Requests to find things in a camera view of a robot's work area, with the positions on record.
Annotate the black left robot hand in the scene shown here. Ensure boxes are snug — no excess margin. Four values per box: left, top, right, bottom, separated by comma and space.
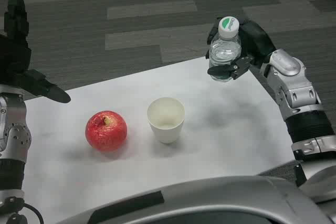
0, 0, 72, 104

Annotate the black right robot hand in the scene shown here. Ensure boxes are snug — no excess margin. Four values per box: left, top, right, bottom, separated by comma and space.
206, 16, 277, 81

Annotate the red apple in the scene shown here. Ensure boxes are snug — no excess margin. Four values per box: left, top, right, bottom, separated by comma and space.
85, 110, 128, 153

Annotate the white paper cup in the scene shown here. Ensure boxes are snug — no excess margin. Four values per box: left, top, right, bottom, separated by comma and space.
146, 97, 186, 144

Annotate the silver robot chest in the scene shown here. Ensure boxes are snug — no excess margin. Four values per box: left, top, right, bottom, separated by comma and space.
50, 174, 333, 224

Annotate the clear water bottle green label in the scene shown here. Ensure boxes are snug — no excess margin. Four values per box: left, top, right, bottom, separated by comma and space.
208, 16, 243, 83

